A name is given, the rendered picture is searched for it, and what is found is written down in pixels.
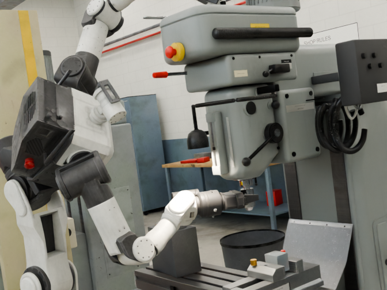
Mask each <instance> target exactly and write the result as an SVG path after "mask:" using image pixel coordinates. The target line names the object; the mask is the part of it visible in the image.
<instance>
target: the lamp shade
mask: <svg viewBox="0 0 387 290"><path fill-rule="evenodd" d="M187 147H188V150H191V149H197V148H205V147H209V142H208V137H207V135H206V133H205V132H204V131H202V130H201V129H194V130H193V131H191V132H190V133H189V134H188V137H187Z"/></svg>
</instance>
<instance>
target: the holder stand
mask: <svg viewBox="0 0 387 290"><path fill-rule="evenodd" d="M158 223H159V222H157V223H155V225H154V226H150V227H148V232H149V231H151V230H152V229H153V228H154V227H155V226H156V225H157V224H158ZM152 263H153V269H155V270H158V271H160V272H163V273H166V274H168V275H170V276H173V277H175V278H179V277H183V276H186V275H189V274H193V273H196V272H199V271H202V268H201V263H200V255H199V246H198V238H197V233H196V227H194V226H189V225H187V226H181V225H180V228H179V229H178V230H177V232H176V233H175V234H174V235H173V236H172V237H171V239H170V240H169V241H168V242H167V244H166V246H165V247H164V249H163V250H162V251H161V252H160V253H159V255H157V256H155V257H154V258H153V259H152Z"/></svg>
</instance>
